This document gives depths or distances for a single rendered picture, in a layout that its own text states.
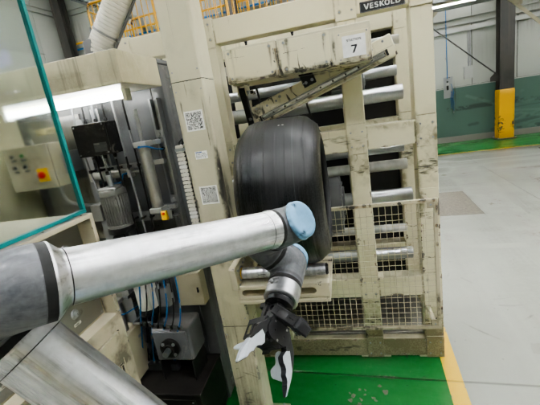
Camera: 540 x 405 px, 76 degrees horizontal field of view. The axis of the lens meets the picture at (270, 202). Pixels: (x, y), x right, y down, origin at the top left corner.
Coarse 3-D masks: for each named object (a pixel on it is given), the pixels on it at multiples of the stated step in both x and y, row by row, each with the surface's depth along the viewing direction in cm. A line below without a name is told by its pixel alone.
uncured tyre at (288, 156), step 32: (256, 128) 126; (288, 128) 120; (256, 160) 115; (288, 160) 113; (320, 160) 119; (256, 192) 114; (288, 192) 111; (320, 192) 114; (320, 224) 116; (320, 256) 126
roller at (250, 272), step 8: (312, 264) 132; (320, 264) 131; (328, 264) 133; (240, 272) 137; (248, 272) 136; (256, 272) 135; (264, 272) 134; (312, 272) 131; (320, 272) 130; (328, 272) 130
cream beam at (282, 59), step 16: (320, 32) 139; (336, 32) 138; (352, 32) 136; (368, 32) 136; (240, 48) 146; (256, 48) 145; (272, 48) 144; (288, 48) 142; (304, 48) 141; (320, 48) 140; (336, 48) 139; (368, 48) 137; (240, 64) 148; (256, 64) 146; (272, 64) 145; (288, 64) 144; (304, 64) 143; (320, 64) 142; (336, 64) 141; (352, 64) 147; (240, 80) 150; (256, 80) 151; (272, 80) 163
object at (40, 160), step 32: (0, 0) 94; (0, 32) 93; (32, 32) 103; (0, 64) 92; (32, 64) 102; (0, 96) 92; (32, 96) 101; (0, 128) 91; (32, 128) 100; (0, 160) 90; (32, 160) 99; (64, 160) 110; (0, 192) 89; (32, 192) 98; (64, 192) 109; (0, 224) 88; (32, 224) 97
